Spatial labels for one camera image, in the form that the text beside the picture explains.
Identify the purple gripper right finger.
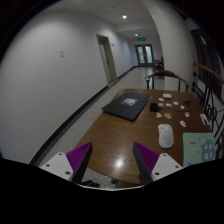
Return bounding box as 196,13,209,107
132,141,184,186

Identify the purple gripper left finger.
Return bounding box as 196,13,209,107
39,141,94,185

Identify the white computer mouse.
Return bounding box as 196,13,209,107
158,124,174,149

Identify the black mouse pad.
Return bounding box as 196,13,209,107
102,92,151,122

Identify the small tan card piece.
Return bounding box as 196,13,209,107
164,113,171,119

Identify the small white card piece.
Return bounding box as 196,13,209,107
179,120,186,128

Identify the small black box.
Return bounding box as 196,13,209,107
150,103,159,112

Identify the teal booklet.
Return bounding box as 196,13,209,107
183,133,216,167

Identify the white rectangular eraser box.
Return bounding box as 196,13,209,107
163,93,172,99

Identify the white pen-like stick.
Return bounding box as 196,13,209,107
200,114,209,125

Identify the wooden chair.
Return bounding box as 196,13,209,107
144,69,191,93

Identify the double glass exit door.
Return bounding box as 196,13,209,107
135,44,154,67

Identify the wooden stair handrail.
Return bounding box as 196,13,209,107
193,62,224,85

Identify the beige side door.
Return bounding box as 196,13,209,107
96,34,117,83

